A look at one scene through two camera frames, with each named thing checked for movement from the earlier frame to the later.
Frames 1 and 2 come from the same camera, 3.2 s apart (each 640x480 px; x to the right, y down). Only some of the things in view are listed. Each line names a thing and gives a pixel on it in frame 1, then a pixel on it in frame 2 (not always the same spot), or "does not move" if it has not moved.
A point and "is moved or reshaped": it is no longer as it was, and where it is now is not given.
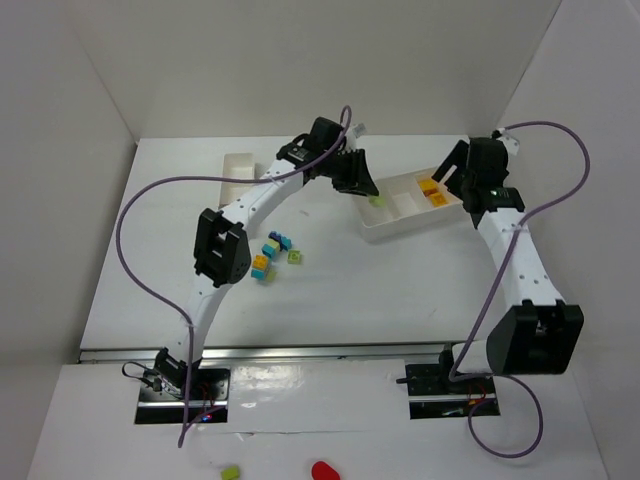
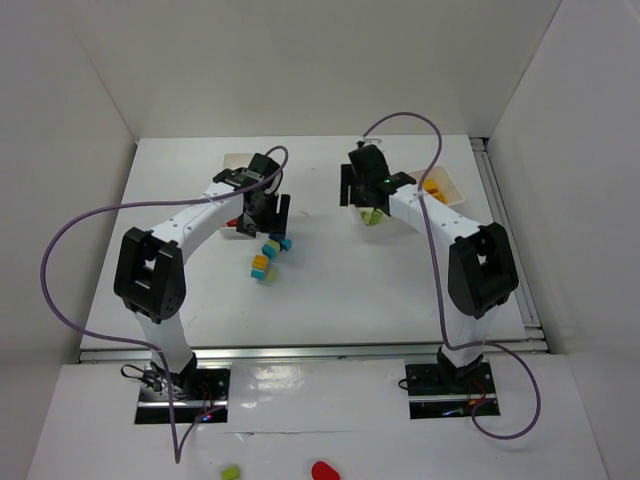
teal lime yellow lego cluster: x=261 y=268 does not move
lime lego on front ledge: x=231 y=473 does not move
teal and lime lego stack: x=271 y=248 does not move
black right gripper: x=463 y=167 -> x=353 y=186
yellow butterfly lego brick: x=428 y=186 does not move
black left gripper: x=347 y=167 -> x=267 y=220
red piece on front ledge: x=322 y=471 does not move
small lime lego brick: x=294 y=257 -> x=375 y=218
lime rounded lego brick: x=377 y=201 is moved or reshaped
